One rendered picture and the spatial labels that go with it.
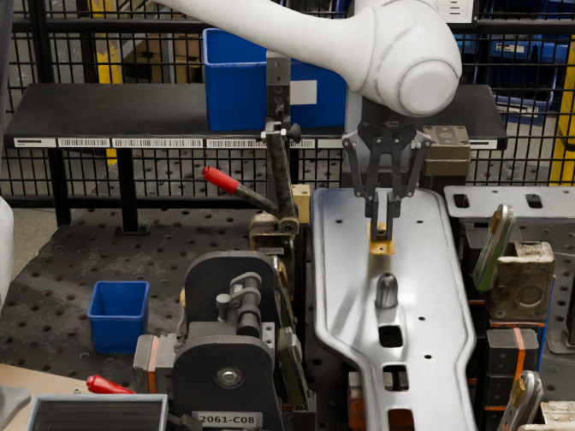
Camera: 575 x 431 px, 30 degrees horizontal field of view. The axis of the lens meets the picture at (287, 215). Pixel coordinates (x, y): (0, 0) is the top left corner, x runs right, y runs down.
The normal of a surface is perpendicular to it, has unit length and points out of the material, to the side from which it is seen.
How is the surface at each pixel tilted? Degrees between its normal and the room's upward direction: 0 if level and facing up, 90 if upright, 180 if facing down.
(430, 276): 0
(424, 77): 96
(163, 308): 0
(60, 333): 0
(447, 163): 89
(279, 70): 90
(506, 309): 90
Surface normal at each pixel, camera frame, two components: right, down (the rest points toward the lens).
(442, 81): 0.18, 0.59
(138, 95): 0.00, -0.85
